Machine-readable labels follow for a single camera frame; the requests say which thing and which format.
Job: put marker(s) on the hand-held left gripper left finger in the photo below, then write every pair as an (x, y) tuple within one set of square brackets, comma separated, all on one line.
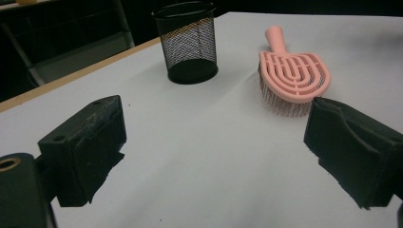
[(84, 148)]

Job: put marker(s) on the pink hairbrush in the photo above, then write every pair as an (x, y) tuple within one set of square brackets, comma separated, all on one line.
[(293, 76)]

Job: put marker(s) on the white table cover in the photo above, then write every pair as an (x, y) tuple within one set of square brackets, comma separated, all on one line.
[(215, 152)]

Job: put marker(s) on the wooden table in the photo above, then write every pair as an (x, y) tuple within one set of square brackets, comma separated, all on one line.
[(63, 80)]

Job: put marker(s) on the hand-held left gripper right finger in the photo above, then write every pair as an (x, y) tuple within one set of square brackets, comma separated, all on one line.
[(355, 152)]

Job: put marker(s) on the black mesh pen holder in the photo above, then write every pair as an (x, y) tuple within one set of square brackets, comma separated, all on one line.
[(190, 47)]

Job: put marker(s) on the grey metal table frame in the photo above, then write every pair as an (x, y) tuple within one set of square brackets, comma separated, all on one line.
[(79, 53)]

